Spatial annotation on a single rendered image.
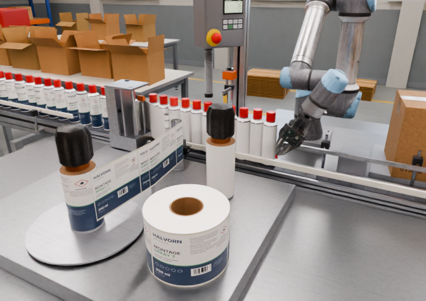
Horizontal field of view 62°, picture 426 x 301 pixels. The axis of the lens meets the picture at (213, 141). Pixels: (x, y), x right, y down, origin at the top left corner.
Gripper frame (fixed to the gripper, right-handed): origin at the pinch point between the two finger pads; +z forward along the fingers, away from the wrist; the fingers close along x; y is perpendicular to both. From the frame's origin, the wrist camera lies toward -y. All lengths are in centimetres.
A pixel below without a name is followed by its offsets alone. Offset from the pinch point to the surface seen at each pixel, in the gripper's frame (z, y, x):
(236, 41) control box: -21.1, -8.8, -37.7
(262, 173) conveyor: 8.6, 5.8, 0.2
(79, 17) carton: 196, -310, -373
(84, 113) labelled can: 47, 2, -83
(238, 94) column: -2.7, -12.7, -27.1
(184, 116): 12.1, 2.7, -38.0
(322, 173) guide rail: -6.1, 4.6, 16.1
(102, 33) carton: 191, -304, -319
